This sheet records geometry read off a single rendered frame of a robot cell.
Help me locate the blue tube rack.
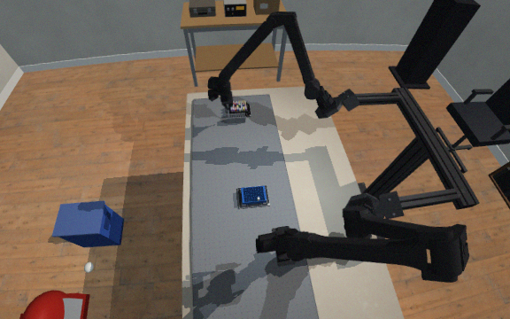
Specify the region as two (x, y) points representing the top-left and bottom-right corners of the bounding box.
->
(241, 186), (267, 205)

